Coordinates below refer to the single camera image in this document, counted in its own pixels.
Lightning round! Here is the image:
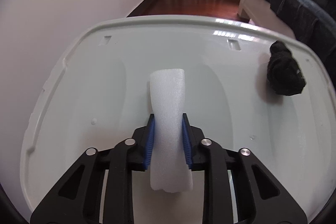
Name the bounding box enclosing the white foam strip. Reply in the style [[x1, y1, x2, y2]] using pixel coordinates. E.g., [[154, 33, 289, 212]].
[[150, 69, 193, 193]]

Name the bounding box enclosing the black sock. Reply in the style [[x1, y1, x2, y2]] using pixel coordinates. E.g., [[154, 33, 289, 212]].
[[266, 40, 306, 96]]

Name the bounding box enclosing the white bed frame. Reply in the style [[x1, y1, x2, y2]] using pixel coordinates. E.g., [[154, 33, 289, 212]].
[[238, 0, 295, 39]]

